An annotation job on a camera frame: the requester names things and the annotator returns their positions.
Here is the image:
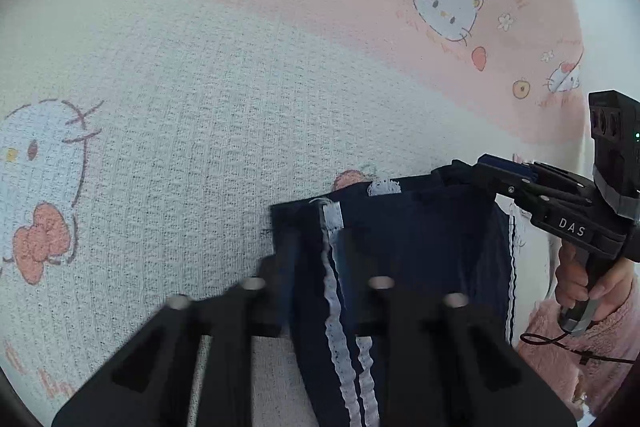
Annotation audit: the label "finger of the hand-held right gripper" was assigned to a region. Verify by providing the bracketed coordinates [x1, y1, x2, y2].
[435, 159, 593, 212]
[477, 153, 598, 195]

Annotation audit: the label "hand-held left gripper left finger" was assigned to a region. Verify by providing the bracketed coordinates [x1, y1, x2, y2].
[52, 227, 301, 427]

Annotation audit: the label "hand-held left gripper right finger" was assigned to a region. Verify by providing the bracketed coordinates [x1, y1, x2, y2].
[345, 232, 576, 427]

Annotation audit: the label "navy shorts with white stripes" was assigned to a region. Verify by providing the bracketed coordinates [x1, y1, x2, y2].
[270, 174, 518, 427]

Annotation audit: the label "person's right hand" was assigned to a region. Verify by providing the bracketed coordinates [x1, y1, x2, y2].
[554, 243, 638, 323]

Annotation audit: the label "pink cream cat printed blanket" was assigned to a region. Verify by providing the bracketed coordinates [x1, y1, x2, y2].
[0, 0, 601, 427]

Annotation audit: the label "black cable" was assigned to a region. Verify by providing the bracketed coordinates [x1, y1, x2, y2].
[520, 332, 636, 365]

